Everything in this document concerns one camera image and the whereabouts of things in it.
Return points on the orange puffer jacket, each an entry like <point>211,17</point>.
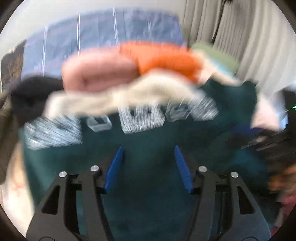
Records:
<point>151,55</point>

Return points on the person's right hand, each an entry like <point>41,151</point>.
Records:
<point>284,182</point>

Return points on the pink right sleeve forearm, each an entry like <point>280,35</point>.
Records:
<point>287,202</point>

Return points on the cream patterned fleece blanket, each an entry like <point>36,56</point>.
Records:
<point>157,86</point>

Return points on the olive brown fleece garment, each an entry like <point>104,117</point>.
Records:
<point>9,134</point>

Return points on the light green cushion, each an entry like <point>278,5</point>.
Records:
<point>220,59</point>

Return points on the black padded jacket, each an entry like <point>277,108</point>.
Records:
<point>28,98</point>

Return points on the dark green sweatshirt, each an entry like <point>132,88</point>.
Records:
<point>148,200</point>

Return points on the blue plaid pillow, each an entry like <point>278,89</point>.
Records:
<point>47,49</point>

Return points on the dark floral pillow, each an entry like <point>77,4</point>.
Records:
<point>11,67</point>

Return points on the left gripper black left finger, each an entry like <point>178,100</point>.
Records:
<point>72,208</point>

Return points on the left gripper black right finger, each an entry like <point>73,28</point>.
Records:
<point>224,209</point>

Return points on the grey window curtain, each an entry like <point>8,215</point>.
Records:
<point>259,34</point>

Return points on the black floor lamp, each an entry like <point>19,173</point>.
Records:
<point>219,20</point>

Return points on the pink quilted jacket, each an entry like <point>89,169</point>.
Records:
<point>95,70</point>

